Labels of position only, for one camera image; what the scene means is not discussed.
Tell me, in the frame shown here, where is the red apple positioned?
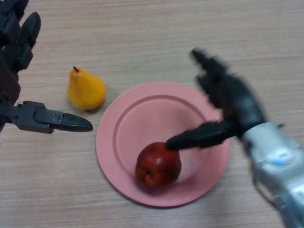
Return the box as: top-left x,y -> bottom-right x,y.
134,142 -> 182,190

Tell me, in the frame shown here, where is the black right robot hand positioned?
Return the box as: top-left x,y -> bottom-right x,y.
166,47 -> 269,152

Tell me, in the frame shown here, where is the yellow pear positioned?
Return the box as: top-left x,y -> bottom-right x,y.
67,66 -> 106,111

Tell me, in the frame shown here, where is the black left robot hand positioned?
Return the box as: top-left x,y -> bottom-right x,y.
0,0 -> 94,134

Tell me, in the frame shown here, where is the pink round plate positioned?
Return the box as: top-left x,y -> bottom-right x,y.
95,82 -> 231,209

